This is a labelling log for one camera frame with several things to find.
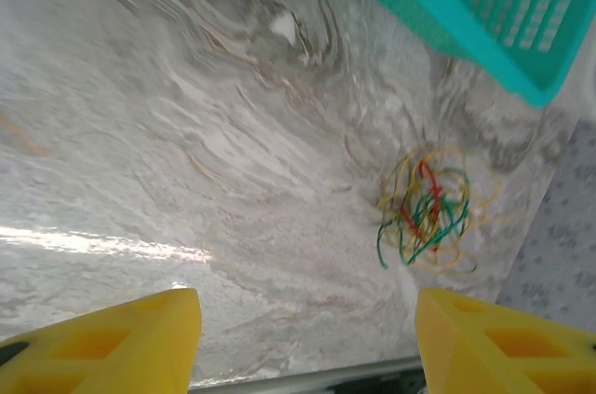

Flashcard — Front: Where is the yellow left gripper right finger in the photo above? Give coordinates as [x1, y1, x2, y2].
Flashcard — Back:
[415, 287, 596, 394]

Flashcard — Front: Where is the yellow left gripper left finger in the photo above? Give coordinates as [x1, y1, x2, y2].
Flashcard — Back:
[0, 288, 202, 394]

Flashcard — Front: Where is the red cable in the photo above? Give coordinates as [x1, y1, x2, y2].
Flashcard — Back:
[399, 205, 441, 253]
[416, 158, 443, 209]

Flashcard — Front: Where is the green cable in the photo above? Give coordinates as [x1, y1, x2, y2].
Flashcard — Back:
[404, 170, 471, 265]
[375, 207, 471, 270]

